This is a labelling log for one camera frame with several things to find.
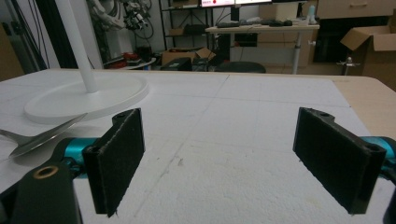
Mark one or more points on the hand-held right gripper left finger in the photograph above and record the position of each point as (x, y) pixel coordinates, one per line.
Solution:
(115, 161)

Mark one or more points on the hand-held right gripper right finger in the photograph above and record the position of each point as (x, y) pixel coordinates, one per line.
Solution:
(336, 161)

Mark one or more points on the white round stand with pole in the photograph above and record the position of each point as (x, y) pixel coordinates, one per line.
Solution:
(84, 90)

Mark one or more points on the metal spoon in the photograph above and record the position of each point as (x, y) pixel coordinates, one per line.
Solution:
(40, 137)

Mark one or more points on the metal tripod stand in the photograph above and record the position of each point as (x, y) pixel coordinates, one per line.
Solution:
(348, 64)

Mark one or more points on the white foam mat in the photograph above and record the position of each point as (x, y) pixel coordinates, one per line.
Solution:
(218, 149)

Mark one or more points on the open cardboard box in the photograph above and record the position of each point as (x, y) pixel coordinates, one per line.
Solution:
(373, 53)

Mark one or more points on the black case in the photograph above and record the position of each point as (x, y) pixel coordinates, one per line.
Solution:
(176, 64)

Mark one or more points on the flat cardboard box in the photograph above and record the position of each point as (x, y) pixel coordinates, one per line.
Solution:
(186, 56)

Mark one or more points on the black round stool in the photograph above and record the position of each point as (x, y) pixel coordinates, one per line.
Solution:
(240, 67)

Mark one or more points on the light wooden desk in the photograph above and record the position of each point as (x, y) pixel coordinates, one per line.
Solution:
(264, 31)

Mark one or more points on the white bottle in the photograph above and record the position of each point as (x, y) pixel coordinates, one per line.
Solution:
(311, 14)

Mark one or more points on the wooden drawer cabinet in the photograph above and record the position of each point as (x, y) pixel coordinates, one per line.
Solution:
(355, 8)

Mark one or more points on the black metal shelf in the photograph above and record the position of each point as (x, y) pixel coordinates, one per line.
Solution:
(186, 25)

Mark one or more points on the black keyboard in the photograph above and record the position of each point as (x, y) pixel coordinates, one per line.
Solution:
(228, 24)

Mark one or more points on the computer monitor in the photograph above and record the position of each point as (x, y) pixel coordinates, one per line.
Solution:
(216, 2)
(252, 2)

